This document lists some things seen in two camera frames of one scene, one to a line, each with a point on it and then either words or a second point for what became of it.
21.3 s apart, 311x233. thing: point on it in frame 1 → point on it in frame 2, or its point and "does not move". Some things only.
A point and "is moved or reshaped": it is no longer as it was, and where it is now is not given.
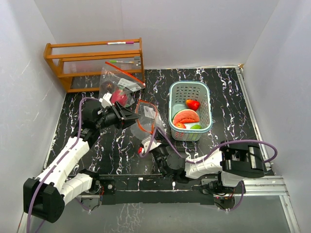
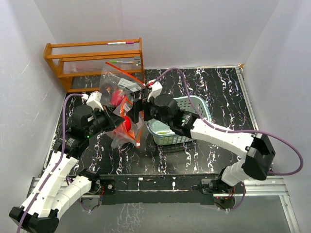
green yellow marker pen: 120,61 does not move
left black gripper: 126,117 does not move
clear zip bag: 146,131 → 130,133
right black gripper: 163,145 → 138,106
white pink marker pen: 120,42 does not move
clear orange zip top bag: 120,86 does not move
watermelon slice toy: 185,116 is moved or reshaped
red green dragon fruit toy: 118,95 does not move
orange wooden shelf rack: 87,58 does not move
